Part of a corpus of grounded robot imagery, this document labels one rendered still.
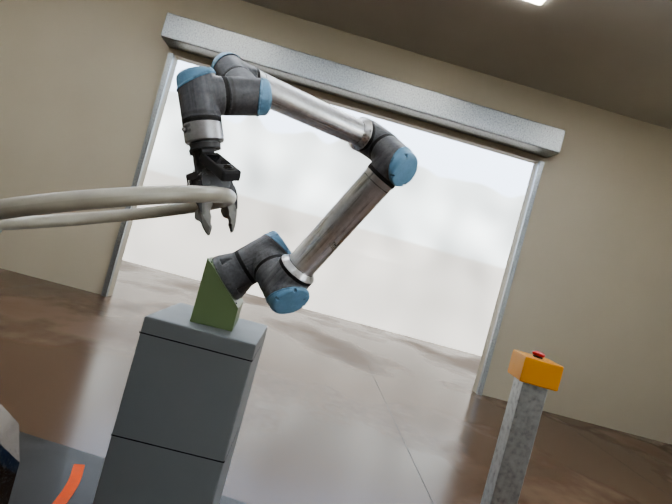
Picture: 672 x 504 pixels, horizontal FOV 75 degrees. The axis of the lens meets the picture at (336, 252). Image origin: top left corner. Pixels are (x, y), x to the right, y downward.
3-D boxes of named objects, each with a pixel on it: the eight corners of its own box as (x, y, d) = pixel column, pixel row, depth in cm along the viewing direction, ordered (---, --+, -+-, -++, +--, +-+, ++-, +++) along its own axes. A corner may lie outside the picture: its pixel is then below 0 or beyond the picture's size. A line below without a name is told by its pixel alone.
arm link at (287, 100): (386, 123, 160) (218, 38, 114) (405, 140, 152) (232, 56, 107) (369, 150, 164) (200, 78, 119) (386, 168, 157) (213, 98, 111)
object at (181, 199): (-138, 231, 59) (-142, 209, 58) (33, 231, 106) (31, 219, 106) (235, 193, 68) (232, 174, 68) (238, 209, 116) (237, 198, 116)
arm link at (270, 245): (249, 263, 184) (285, 242, 185) (263, 292, 173) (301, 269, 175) (233, 242, 172) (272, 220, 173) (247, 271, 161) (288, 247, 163)
